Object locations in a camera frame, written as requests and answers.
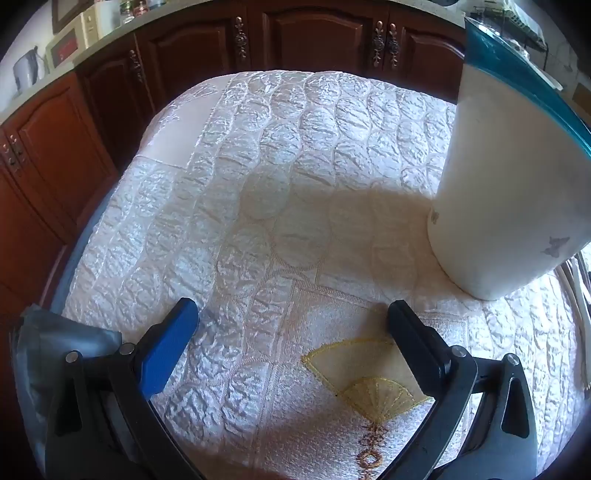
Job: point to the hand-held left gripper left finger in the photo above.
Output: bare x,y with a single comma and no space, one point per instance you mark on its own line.
164,346

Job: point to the cluster of condiment bottles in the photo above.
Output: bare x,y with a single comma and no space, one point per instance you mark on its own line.
127,11

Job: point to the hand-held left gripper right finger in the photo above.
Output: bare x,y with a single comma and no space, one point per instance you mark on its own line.
415,341

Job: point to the white box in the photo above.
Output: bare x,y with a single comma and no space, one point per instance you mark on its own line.
107,16

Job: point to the pale bamboo chopstick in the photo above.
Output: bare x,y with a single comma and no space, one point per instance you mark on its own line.
572,290
581,277

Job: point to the grey stone countertop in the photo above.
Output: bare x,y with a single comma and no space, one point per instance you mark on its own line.
92,50

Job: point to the wooden wall cabinet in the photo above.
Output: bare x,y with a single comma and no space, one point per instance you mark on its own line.
57,14

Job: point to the white quilted tablecloth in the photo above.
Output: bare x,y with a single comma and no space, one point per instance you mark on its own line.
277,207

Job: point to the white floral utensil holder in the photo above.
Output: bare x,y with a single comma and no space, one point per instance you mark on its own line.
498,184

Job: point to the reddish wooden base cabinet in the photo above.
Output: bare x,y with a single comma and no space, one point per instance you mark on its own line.
46,152

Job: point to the white electric kettle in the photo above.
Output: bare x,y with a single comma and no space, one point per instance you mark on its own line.
27,71

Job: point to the cream microwave oven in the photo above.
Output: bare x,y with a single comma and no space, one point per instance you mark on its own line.
69,46

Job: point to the dark wooden base cabinet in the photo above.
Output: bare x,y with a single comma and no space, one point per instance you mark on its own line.
300,37

